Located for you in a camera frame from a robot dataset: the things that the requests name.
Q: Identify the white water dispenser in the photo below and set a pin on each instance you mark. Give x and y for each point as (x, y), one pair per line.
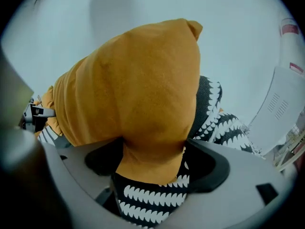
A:
(278, 99)

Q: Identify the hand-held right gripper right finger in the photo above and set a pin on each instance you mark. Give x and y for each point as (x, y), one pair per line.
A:
(245, 173)

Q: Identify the orange sofa with striped cover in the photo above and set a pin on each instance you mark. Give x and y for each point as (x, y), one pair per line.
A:
(147, 199)

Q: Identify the brown seat wooden chair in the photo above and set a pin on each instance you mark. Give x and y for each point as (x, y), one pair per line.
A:
(291, 151)

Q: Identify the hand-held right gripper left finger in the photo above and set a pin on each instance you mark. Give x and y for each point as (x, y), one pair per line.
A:
(71, 161)

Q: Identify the clear water dispenser bottle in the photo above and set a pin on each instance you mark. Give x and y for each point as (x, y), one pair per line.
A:
(291, 44)

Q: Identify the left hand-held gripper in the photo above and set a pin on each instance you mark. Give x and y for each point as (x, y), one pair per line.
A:
(28, 118)

